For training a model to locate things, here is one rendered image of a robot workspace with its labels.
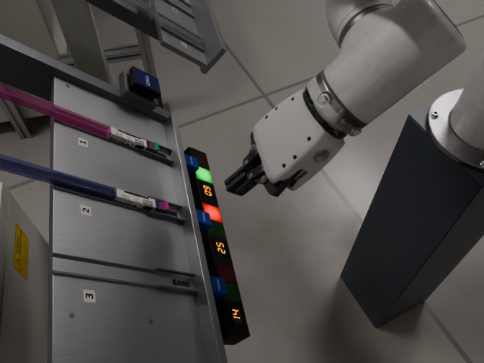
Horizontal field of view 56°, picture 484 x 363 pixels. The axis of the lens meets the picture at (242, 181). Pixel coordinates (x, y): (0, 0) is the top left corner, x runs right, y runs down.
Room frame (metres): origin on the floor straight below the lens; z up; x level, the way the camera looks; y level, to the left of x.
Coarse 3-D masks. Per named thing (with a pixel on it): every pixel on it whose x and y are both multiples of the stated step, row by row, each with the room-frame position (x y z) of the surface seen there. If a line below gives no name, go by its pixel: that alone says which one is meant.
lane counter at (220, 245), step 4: (212, 240) 0.33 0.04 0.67; (216, 240) 0.34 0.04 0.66; (220, 240) 0.34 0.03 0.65; (212, 244) 0.33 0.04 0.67; (216, 244) 0.33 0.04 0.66; (220, 244) 0.33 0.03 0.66; (224, 244) 0.33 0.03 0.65; (216, 248) 0.32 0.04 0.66; (220, 248) 0.32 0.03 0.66; (224, 248) 0.33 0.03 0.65; (216, 252) 0.31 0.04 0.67; (220, 252) 0.32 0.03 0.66; (224, 252) 0.32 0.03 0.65; (228, 252) 0.32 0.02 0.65; (228, 256) 0.31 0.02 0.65
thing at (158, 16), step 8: (120, 0) 0.70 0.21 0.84; (128, 0) 0.70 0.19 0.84; (136, 0) 0.71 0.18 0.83; (136, 8) 0.70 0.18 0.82; (144, 8) 0.71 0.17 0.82; (152, 16) 0.71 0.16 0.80; (160, 16) 0.71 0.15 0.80; (168, 24) 0.71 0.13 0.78; (176, 24) 0.72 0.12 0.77; (184, 32) 0.72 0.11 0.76; (192, 32) 0.74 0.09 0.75; (192, 40) 0.72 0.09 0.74; (200, 40) 0.73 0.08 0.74
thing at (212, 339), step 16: (176, 128) 0.51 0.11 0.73; (176, 144) 0.47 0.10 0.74; (176, 160) 0.44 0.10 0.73; (176, 176) 0.41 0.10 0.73; (176, 192) 0.39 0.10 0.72; (192, 208) 0.35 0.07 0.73; (192, 224) 0.32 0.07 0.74; (192, 240) 0.30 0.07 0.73; (192, 256) 0.28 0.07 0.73; (192, 272) 0.25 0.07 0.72; (208, 272) 0.25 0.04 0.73; (208, 288) 0.23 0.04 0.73; (208, 304) 0.21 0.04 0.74; (208, 320) 0.19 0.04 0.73; (208, 336) 0.17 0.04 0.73; (208, 352) 0.15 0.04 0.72; (224, 352) 0.15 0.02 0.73
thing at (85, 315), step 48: (96, 96) 0.50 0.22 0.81; (96, 144) 0.40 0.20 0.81; (144, 192) 0.36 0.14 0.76; (96, 240) 0.25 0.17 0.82; (144, 240) 0.28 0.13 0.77; (48, 288) 0.18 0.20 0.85; (96, 288) 0.19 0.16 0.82; (144, 288) 0.21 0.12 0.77; (192, 288) 0.23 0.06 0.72; (48, 336) 0.13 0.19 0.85; (96, 336) 0.14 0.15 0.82; (144, 336) 0.15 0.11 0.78; (192, 336) 0.17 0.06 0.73
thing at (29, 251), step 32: (0, 192) 0.45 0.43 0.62; (0, 224) 0.39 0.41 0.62; (32, 224) 0.47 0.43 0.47; (0, 256) 0.34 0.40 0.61; (32, 256) 0.40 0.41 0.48; (0, 288) 0.28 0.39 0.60; (32, 288) 0.34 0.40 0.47; (0, 320) 0.24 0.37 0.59; (32, 320) 0.28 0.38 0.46; (0, 352) 0.19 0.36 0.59; (32, 352) 0.22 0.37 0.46
